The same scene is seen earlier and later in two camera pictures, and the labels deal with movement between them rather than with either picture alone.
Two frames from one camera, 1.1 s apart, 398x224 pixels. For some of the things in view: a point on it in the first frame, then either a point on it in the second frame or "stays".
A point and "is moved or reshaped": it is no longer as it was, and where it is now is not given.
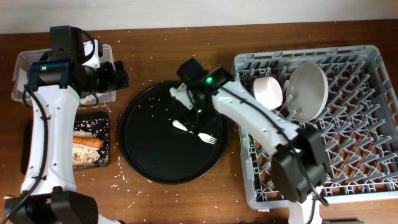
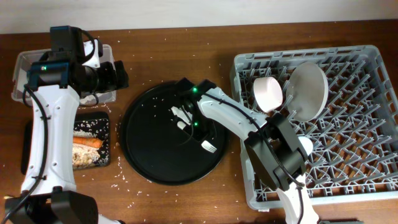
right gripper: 196,121 stays
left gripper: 112,83 stays
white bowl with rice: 268,91 stays
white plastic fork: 203,137 is moved or reshaped
